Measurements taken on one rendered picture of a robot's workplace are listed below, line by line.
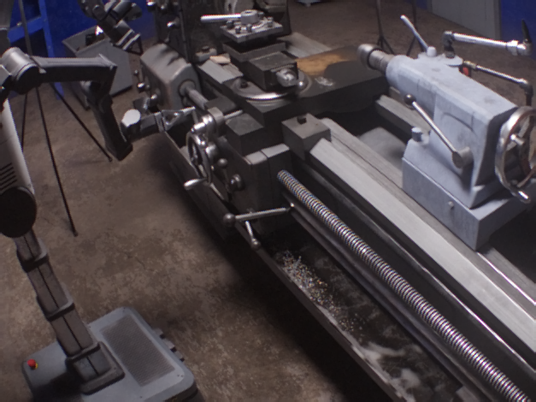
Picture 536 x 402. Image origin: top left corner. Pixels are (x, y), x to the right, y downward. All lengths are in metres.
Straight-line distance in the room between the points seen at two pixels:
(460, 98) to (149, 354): 1.35
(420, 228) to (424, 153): 0.19
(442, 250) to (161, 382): 1.05
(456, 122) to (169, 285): 1.67
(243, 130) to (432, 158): 0.66
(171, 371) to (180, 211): 1.32
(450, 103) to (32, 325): 2.15
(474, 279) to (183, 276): 1.66
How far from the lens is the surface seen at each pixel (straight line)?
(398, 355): 1.73
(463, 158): 1.35
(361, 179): 1.64
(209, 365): 2.29
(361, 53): 1.76
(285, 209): 1.94
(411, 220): 1.50
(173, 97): 2.63
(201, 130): 1.93
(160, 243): 2.92
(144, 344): 2.08
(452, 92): 1.42
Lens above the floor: 1.77
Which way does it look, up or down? 35 degrees down
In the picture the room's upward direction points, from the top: 8 degrees counter-clockwise
